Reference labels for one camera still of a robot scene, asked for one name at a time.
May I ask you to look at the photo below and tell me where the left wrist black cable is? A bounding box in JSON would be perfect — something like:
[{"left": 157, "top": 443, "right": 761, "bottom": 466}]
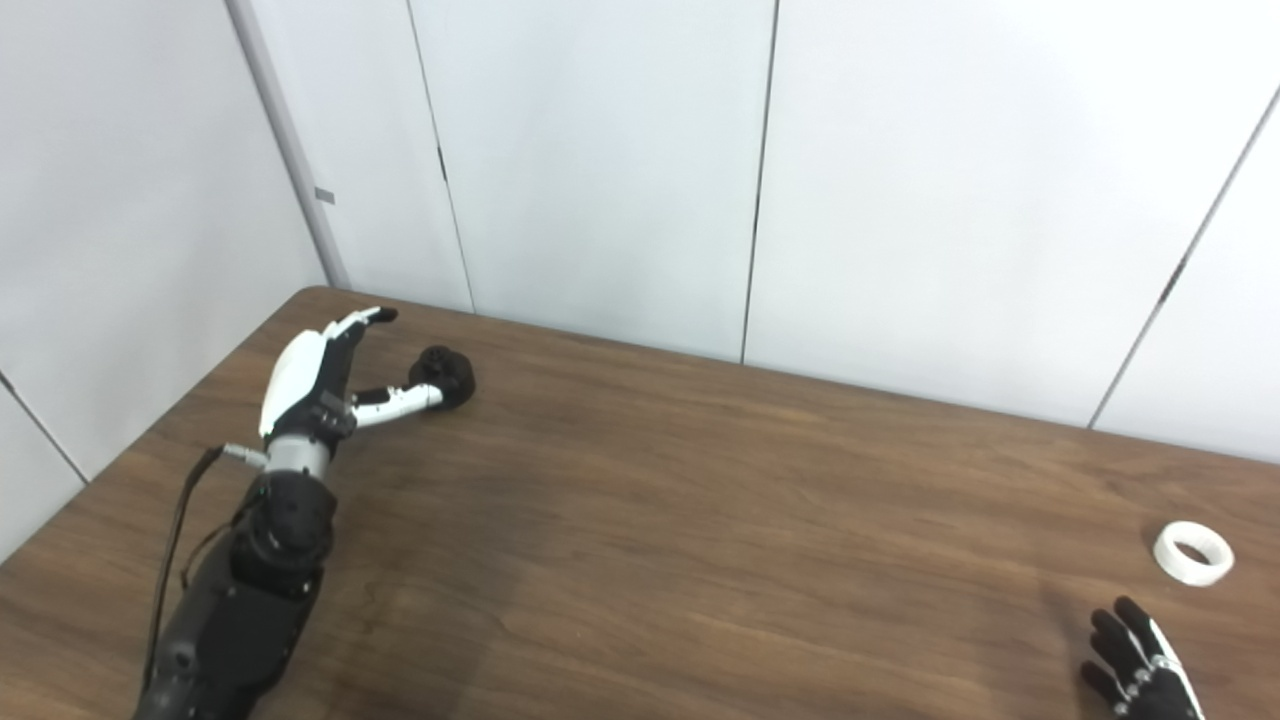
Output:
[{"left": 140, "top": 444, "right": 269, "bottom": 691}]

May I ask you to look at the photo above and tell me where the round black plastic part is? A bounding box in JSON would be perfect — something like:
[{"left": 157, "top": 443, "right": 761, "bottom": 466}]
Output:
[{"left": 408, "top": 346, "right": 477, "bottom": 409}]

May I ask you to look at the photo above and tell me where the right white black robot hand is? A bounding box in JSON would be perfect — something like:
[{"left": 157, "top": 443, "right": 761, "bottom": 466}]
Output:
[{"left": 1080, "top": 597, "right": 1206, "bottom": 720}]

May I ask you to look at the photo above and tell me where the grey wall corner post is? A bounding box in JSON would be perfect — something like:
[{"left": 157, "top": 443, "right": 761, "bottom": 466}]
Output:
[{"left": 225, "top": 0, "right": 351, "bottom": 291}]

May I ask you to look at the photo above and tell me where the white plastic ring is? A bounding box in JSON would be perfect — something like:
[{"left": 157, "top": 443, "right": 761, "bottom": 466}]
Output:
[{"left": 1153, "top": 521, "right": 1236, "bottom": 587}]

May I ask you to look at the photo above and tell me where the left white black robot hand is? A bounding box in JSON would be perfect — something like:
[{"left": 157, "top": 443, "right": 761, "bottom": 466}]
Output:
[{"left": 258, "top": 306, "right": 446, "bottom": 446}]

